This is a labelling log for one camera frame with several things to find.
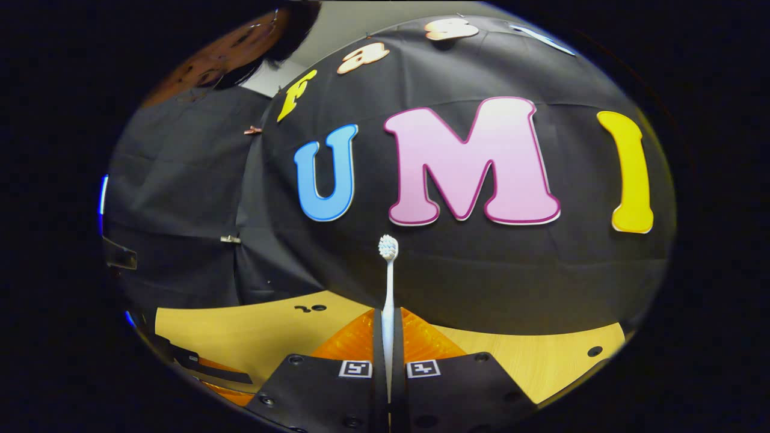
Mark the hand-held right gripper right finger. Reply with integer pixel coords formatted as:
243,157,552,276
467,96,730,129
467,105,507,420
394,307,536,433

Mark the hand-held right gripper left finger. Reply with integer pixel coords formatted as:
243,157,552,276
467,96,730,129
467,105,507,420
247,308,386,433

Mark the white toothbrush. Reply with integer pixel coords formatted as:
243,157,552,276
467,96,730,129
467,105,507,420
378,235,399,410

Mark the black backdrop cloth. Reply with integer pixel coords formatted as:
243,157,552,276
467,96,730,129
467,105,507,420
103,12,677,337

